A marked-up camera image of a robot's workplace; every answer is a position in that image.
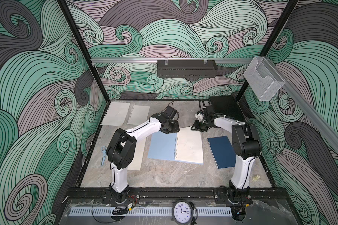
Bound light blue spiral notebook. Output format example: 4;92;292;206
148;127;204;165

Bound dark blue spiral notebook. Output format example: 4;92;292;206
207;136;236;169

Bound torn lined paper page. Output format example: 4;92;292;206
101;102;130;126

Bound cream lined spiral notebook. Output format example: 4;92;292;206
128;138;146;171

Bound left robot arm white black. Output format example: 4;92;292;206
106;106;180;203

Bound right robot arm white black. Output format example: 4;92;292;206
191;97;262;205

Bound black hard case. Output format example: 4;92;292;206
209;96;246;122

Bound light blue scissors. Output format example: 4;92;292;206
101;146;107;166

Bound small yellowish object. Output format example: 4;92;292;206
252;174;261;181

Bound round white clock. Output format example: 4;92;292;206
172;200;193;225

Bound black wall tray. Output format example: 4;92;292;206
157;61;218;80

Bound clear acrylic wall holder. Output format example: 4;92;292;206
244;57;285;102

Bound aluminium rail back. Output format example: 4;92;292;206
91;57;253;64

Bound aluminium rail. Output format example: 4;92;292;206
91;57;253;64
265;58;338;154

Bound white slotted cable duct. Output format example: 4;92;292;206
68;206;232;217

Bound aluminium rail right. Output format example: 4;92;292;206
265;58;338;154

